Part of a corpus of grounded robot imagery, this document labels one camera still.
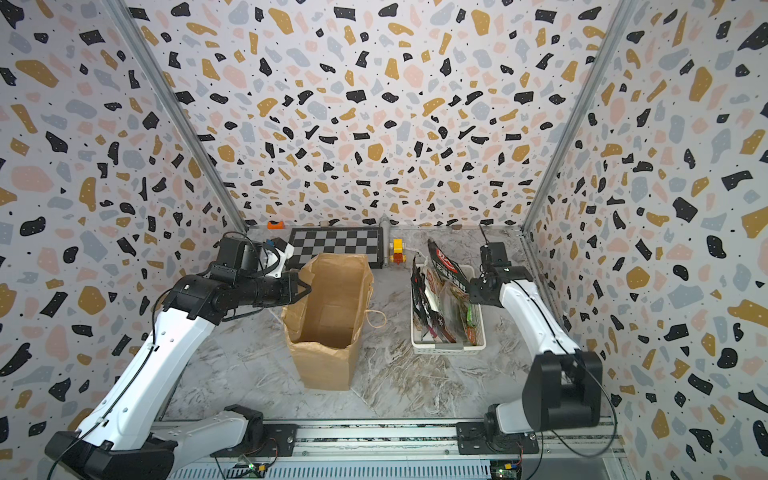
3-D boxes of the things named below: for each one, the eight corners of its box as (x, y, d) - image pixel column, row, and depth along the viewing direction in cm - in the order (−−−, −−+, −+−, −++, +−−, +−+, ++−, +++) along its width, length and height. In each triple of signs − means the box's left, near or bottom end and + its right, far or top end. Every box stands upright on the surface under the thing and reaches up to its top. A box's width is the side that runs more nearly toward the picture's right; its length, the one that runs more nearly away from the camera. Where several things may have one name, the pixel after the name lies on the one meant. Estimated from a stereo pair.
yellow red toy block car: (389, 264, 110) (389, 257, 107) (390, 245, 116) (390, 238, 113) (406, 264, 110) (406, 258, 107) (406, 245, 116) (406, 238, 113)
